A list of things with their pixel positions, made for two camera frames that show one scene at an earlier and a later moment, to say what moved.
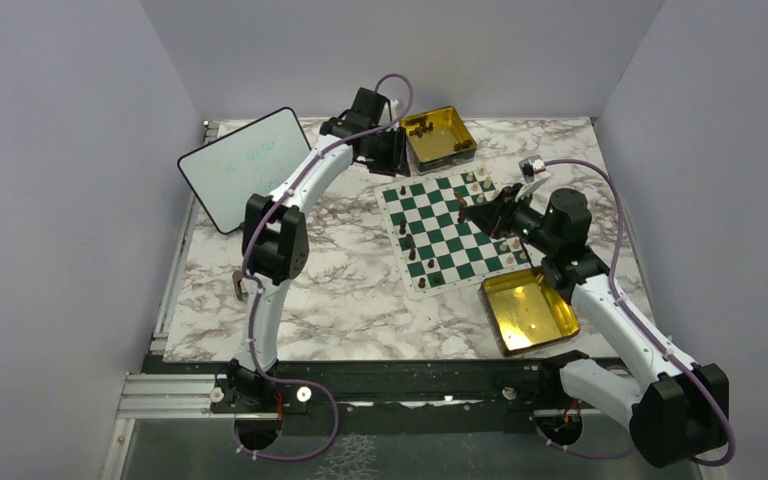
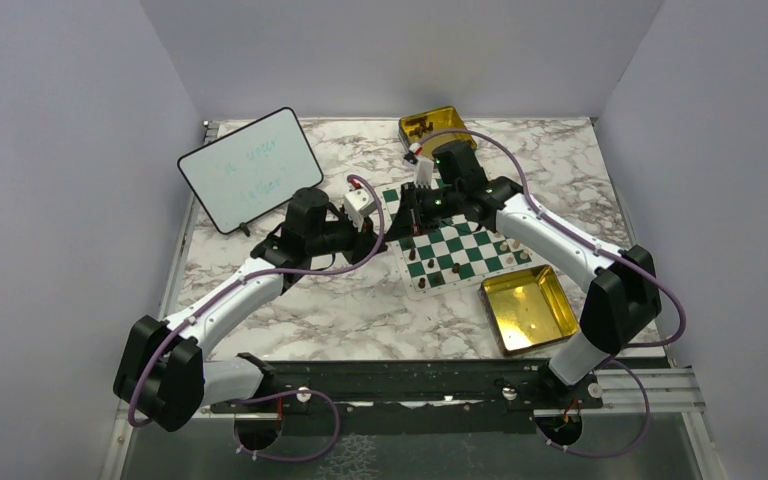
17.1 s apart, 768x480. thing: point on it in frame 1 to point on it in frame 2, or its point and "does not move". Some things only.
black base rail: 418,398 does not move
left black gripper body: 385,154 to 341,237
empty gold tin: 524,312 does not move
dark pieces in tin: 420,127 does not move
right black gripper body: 527,223 to 425,207
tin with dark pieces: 437,139 does not move
